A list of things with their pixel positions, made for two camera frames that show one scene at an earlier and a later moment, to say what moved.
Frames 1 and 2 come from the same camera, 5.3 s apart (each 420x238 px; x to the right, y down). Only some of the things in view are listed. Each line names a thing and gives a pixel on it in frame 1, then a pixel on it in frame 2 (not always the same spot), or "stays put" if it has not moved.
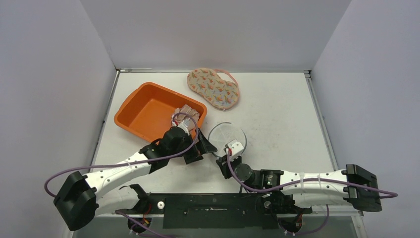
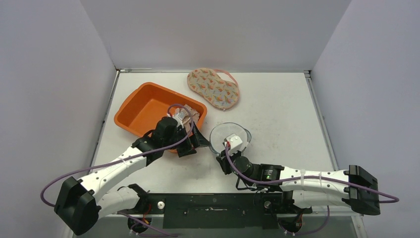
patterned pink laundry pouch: (222, 93) stays put
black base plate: (215, 211) stays put
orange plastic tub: (147, 111) stays put
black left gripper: (203, 147) → (194, 141)
